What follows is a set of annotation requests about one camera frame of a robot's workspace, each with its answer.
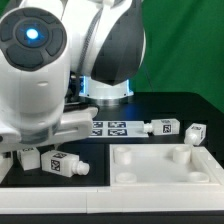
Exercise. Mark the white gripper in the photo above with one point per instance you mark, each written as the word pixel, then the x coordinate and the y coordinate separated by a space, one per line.
pixel 76 123

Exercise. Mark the white square tabletop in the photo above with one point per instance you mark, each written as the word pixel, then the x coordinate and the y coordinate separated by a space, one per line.
pixel 158 164

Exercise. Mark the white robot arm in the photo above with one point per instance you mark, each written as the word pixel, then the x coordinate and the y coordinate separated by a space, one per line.
pixel 42 44

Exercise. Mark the white base tag plate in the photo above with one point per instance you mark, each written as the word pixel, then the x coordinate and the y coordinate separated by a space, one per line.
pixel 118 129

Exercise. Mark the green backdrop curtain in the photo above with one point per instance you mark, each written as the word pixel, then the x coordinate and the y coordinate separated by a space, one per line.
pixel 185 49

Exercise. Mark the white obstacle frame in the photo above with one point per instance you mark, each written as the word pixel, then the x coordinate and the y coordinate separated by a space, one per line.
pixel 159 198

